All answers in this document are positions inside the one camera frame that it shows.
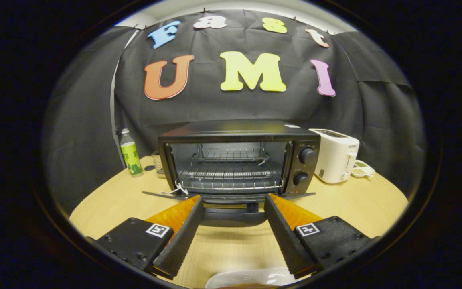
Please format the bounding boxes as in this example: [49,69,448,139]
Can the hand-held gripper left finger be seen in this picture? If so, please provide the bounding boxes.
[95,195,204,277]

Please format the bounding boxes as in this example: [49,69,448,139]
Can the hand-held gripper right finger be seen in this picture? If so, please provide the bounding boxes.
[264,193,380,277]

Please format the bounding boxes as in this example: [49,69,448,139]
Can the black toaster oven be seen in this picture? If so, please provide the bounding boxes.
[142,120,322,227]

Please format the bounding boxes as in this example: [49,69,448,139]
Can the white pop-up toaster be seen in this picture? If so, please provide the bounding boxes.
[308,128,360,184]

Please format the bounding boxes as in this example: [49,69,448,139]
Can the white square plate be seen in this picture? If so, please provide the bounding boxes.
[205,268,296,289]

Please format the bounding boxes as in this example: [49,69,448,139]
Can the green drink bottle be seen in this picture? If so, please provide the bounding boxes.
[120,128,144,177]

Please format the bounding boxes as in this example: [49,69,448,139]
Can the white divided snack dish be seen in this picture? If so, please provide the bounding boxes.
[351,160,376,178]

